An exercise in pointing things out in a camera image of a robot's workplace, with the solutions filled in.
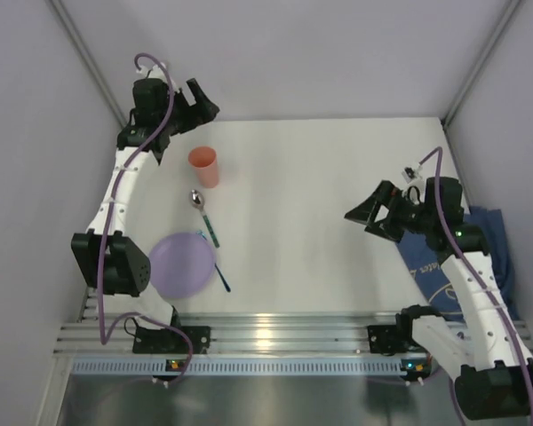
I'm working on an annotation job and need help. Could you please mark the blue cloth placemat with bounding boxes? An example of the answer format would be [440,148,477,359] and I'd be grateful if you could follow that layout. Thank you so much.
[397,206,519,322]

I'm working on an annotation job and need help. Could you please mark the salmon plastic cup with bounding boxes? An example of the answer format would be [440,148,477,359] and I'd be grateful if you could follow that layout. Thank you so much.
[187,146,219,188]

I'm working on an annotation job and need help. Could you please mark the metal spoon green handle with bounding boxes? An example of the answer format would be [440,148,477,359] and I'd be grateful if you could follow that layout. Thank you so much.
[190,189,220,249]

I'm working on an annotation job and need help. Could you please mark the purple plastic plate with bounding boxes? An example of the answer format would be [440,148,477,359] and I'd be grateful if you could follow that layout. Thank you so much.
[148,232,216,299]

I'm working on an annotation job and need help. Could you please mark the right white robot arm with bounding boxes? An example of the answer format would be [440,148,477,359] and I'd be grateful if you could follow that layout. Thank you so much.
[344,177,533,422]

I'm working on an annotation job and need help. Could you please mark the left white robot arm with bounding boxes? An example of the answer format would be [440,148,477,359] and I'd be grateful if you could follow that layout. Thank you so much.
[71,77,219,354]

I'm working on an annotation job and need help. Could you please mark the blue fork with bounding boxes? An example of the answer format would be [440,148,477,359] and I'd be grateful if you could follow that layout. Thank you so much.
[196,230,232,293]

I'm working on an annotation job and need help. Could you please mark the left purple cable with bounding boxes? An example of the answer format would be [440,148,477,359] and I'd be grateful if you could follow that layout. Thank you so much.
[96,53,194,383]

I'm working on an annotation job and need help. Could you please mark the purple cable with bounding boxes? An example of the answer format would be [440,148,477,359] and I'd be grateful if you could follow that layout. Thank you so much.
[415,146,533,426]
[96,53,194,383]

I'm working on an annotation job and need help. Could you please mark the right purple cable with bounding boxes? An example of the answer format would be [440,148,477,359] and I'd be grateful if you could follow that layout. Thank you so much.
[415,146,533,426]

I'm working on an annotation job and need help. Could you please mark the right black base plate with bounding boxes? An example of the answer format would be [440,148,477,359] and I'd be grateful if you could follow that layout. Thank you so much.
[367,325,409,356]

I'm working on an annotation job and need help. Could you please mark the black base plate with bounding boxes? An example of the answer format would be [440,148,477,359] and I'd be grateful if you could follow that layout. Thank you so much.
[367,325,409,356]
[132,326,211,354]

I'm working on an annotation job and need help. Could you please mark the perforated cable duct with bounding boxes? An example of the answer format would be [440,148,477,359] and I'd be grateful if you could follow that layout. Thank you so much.
[71,356,430,376]

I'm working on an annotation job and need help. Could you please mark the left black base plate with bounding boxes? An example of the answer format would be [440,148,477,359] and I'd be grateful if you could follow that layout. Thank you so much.
[132,326,211,354]

